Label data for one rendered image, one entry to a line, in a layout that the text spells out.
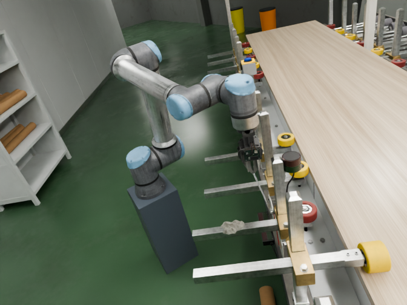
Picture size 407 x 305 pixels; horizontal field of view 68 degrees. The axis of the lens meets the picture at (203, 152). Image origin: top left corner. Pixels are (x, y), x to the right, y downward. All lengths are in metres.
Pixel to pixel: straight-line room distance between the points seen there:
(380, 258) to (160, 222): 1.29
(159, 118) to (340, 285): 1.12
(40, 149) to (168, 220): 2.66
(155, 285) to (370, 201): 1.48
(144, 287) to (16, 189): 1.82
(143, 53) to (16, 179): 2.25
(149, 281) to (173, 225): 0.46
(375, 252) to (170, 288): 1.47
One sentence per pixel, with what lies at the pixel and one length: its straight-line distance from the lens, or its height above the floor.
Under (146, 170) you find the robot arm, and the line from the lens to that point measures 1.76.
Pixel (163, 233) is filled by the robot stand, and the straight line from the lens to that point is 1.97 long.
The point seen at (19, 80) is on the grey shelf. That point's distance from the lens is 3.94.
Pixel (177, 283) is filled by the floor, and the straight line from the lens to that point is 2.15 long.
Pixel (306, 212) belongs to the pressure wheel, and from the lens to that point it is 1.12.
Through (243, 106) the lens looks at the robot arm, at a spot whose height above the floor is 1.29.
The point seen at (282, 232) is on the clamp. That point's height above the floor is 0.86.
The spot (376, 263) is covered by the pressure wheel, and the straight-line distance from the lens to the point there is 0.94.
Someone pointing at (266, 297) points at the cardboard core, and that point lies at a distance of 1.90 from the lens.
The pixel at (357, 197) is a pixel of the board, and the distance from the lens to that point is 1.20.
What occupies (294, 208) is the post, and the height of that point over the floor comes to 1.13.
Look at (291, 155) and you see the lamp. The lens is 1.04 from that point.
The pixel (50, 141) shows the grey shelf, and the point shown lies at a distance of 4.16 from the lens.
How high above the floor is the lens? 1.69
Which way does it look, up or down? 31 degrees down
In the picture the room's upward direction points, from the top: 14 degrees counter-clockwise
